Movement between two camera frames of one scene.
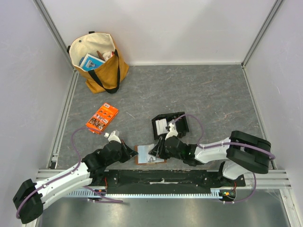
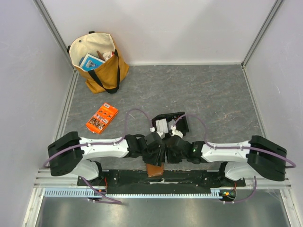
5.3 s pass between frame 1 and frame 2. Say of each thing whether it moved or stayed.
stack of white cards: stayed
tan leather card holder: moved
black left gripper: moved
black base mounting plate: stayed
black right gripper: stayed
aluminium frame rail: stayed
